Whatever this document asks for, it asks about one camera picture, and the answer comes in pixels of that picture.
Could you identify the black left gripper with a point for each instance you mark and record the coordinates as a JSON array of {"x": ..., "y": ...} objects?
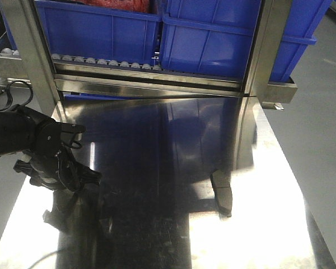
[{"x": 54, "y": 164}]

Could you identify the brake pad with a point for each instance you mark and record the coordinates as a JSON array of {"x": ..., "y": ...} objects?
[{"x": 220, "y": 181}]

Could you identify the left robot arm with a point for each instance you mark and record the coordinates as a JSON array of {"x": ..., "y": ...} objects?
[{"x": 17, "y": 133}]

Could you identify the white roller conveyor track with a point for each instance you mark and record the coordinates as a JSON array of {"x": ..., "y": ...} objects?
[{"x": 91, "y": 60}]

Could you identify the left blue plastic bin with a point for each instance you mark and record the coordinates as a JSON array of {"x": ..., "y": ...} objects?
[{"x": 97, "y": 32}]

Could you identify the blue plastic bin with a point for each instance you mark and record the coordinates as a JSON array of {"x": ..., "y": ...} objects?
[
  {"x": 215, "y": 37},
  {"x": 97, "y": 32}
]

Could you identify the red mesh bag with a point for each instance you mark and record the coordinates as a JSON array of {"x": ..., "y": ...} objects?
[{"x": 128, "y": 5}]

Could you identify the right blue plastic bin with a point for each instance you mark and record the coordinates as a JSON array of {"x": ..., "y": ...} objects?
[{"x": 215, "y": 37}]

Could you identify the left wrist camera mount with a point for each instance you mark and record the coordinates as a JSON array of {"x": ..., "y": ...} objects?
[{"x": 71, "y": 134}]

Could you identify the stainless steel rack frame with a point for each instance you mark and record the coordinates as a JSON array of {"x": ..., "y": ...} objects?
[{"x": 51, "y": 78}]

